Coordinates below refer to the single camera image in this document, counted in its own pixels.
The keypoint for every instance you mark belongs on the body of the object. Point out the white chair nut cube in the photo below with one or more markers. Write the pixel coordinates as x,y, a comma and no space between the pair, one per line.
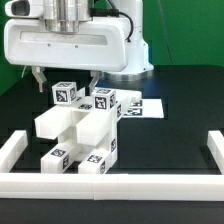
103,98
64,93

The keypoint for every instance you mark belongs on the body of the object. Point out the white chair seat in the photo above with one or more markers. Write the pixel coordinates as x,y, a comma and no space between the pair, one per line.
99,130

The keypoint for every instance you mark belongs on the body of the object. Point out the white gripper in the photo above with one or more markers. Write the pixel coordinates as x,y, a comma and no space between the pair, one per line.
65,34

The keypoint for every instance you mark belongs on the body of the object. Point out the white left fence bar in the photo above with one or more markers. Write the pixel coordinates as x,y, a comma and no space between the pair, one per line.
12,150

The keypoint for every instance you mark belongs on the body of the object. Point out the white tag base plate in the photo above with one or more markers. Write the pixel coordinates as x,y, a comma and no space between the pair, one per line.
145,108

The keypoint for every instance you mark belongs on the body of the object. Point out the white right fence bar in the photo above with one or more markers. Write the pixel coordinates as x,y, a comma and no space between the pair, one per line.
215,143

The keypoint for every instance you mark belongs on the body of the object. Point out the white chair back frame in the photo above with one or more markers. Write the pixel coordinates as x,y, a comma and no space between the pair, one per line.
54,122

